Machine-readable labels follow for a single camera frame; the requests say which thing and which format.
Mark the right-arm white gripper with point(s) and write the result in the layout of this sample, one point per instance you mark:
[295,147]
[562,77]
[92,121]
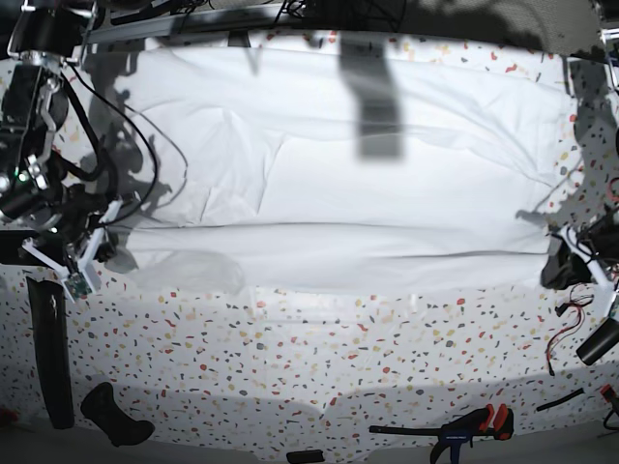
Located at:
[73,245]

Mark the left-arm white gripper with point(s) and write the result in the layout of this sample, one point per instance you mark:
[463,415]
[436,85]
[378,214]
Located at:
[585,256]

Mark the white T-shirt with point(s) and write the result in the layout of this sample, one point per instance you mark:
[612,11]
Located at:
[329,173]

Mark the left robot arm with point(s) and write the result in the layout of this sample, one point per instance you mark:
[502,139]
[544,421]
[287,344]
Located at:
[593,183]

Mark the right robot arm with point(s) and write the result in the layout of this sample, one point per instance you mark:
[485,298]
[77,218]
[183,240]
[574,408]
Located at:
[67,206]

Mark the long black tube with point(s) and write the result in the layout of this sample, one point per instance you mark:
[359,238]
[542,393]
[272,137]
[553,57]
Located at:
[47,304]

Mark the black cylinder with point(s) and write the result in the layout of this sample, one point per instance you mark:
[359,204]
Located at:
[599,342]

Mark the black orange bar clamp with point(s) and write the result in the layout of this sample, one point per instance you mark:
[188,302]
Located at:
[484,422]

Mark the small black block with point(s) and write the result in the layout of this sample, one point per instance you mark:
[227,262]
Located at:
[308,456]

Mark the aluminium extrusion rail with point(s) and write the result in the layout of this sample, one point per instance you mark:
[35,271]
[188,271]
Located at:
[157,27]

